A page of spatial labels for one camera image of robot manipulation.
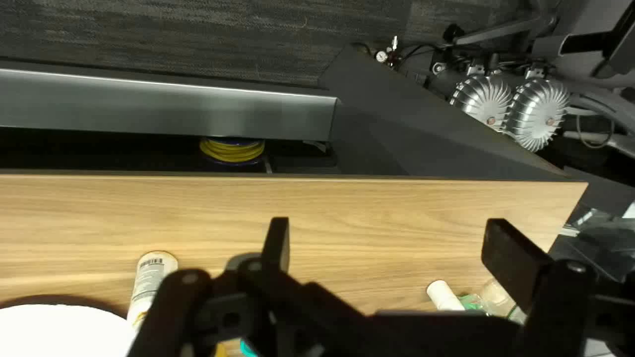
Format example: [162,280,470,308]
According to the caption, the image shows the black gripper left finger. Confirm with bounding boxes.
[262,217,289,272]

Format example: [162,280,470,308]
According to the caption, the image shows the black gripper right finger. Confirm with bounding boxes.
[480,219,553,314]

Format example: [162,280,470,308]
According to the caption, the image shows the white bottle grey label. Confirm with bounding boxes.
[426,280,464,312]

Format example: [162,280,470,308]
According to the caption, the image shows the white bottle green label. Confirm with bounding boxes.
[127,250,178,330]

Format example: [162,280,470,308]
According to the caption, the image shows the white round plate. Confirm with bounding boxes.
[0,304,135,357]

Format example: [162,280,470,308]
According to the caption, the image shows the silver finned heat sinks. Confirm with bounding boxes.
[448,68,569,153]

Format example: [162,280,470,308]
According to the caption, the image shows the silver metal rail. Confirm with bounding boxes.
[0,70,335,141]

